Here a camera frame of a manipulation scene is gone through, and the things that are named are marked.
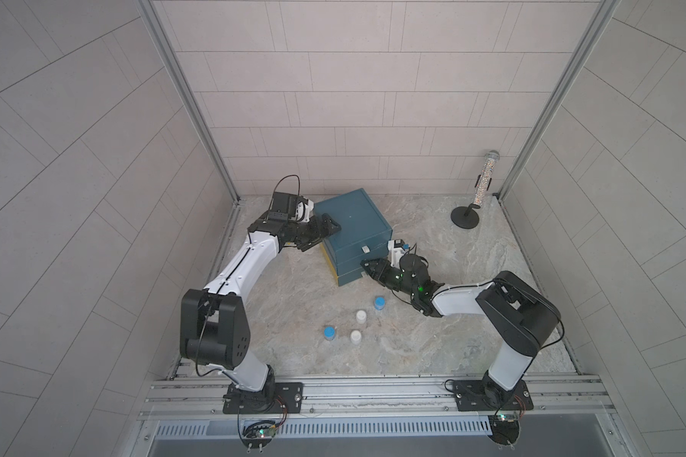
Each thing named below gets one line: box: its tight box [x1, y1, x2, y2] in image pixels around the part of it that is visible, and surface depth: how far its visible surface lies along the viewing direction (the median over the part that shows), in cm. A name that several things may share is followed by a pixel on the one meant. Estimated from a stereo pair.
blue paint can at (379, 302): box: [373, 295, 387, 311], surface depth 88 cm
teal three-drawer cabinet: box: [313, 187, 394, 287], surface depth 84 cm
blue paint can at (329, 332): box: [322, 325, 337, 341], surface depth 82 cm
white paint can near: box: [350, 329, 363, 346], surface depth 80 cm
